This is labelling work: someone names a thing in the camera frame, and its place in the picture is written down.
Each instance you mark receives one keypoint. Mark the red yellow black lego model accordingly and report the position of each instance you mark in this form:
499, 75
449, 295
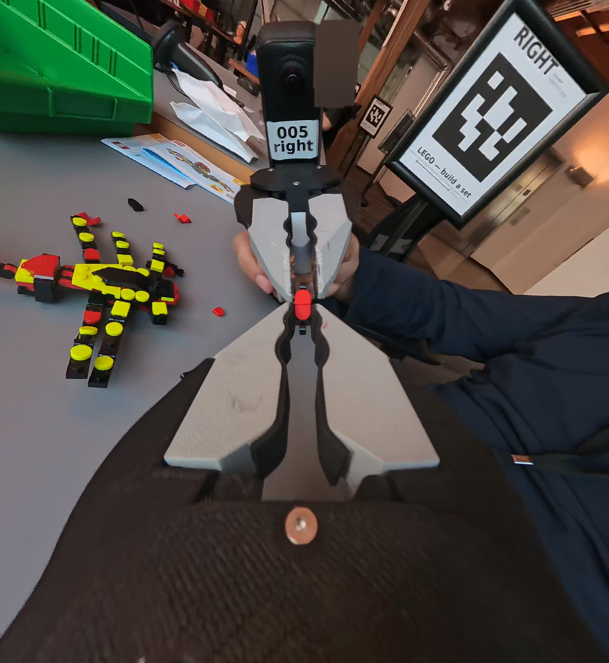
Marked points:
97, 279

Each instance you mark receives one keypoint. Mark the white paper bag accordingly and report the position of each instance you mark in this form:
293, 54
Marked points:
206, 129
211, 98

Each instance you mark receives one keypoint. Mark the small red and black lego piece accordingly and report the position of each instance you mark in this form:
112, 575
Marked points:
302, 303

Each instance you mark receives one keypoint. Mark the large black-framed marker sign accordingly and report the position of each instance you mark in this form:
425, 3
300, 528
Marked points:
491, 114

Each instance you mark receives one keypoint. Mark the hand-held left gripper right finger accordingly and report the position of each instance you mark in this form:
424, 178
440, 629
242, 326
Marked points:
377, 414

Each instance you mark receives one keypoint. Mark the person's right forearm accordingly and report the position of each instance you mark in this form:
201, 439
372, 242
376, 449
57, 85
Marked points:
439, 316

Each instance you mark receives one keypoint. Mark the black barcode scanner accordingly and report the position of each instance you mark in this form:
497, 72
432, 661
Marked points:
180, 49

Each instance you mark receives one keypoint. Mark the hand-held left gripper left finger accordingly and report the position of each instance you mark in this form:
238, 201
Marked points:
221, 414

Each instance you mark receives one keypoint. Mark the open lego instruction booklet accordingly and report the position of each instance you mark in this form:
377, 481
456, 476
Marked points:
180, 160

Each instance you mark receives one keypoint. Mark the person's right hand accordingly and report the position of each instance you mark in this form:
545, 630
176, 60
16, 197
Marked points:
247, 259

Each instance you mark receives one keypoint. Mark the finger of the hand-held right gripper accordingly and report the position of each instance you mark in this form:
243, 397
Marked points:
268, 233
333, 233

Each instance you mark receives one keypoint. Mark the black sign stand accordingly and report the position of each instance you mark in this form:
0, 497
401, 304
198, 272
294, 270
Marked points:
403, 228

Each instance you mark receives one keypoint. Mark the person's navy clothing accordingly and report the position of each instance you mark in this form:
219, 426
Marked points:
568, 440

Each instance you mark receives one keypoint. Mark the green plastic bin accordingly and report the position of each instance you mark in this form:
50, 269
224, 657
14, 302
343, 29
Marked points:
50, 67

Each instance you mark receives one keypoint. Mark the small background marker sign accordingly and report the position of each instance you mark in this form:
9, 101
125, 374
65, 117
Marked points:
374, 116

